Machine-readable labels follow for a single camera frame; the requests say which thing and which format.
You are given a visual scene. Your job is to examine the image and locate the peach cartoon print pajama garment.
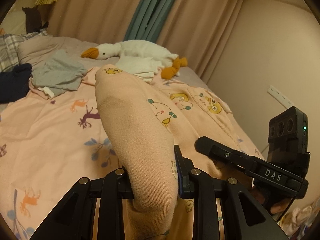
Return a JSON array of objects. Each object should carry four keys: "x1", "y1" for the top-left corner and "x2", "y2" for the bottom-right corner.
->
[{"x1": 95, "y1": 65, "x2": 257, "y2": 239}]

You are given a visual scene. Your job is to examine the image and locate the white cream folded clothes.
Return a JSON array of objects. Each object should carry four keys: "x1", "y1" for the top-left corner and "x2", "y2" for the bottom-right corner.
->
[{"x1": 115, "y1": 56, "x2": 164, "y2": 83}]

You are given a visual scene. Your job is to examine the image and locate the person's right hand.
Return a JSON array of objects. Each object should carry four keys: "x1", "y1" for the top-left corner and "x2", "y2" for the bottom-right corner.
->
[{"x1": 211, "y1": 156, "x2": 293, "y2": 214}]

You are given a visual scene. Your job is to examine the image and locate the pink printed duvet cover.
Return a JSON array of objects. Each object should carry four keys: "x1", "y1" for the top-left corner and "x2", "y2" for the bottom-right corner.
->
[{"x1": 0, "y1": 65, "x2": 266, "y2": 240}]

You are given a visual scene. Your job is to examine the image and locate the grey small garment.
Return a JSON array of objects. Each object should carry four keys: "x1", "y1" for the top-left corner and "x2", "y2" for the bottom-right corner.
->
[{"x1": 31, "y1": 50, "x2": 87, "y2": 99}]

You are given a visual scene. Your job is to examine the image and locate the white goose plush toy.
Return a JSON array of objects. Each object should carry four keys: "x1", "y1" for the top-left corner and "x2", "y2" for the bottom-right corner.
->
[{"x1": 81, "y1": 40, "x2": 188, "y2": 80}]

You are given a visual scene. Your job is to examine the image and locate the navy blue garment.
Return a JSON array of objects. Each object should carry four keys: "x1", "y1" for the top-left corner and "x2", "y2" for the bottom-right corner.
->
[{"x1": 0, "y1": 63, "x2": 32, "y2": 103}]

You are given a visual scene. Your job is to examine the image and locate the teal curtain panel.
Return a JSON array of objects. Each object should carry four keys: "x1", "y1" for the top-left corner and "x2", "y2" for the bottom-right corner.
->
[{"x1": 124, "y1": 0, "x2": 175, "y2": 43}]

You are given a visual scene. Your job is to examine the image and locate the plaid grey white pillow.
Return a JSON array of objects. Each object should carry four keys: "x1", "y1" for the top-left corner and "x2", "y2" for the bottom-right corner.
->
[{"x1": 1, "y1": 28, "x2": 47, "y2": 72}]

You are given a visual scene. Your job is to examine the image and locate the pink pleated curtain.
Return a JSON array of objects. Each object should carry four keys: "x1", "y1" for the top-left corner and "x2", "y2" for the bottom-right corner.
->
[{"x1": 48, "y1": 0, "x2": 244, "y2": 82}]

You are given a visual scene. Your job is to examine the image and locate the dark brown plush cat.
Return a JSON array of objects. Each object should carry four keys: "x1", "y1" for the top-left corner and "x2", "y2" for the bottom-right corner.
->
[{"x1": 22, "y1": 5, "x2": 49, "y2": 33}]

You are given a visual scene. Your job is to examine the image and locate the white wall socket strip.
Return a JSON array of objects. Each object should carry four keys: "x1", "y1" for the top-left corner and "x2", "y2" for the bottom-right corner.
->
[{"x1": 267, "y1": 85, "x2": 294, "y2": 109}]

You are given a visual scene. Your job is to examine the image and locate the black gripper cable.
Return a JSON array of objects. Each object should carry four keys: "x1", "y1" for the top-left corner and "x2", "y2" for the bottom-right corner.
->
[{"x1": 274, "y1": 197, "x2": 297, "y2": 222}]

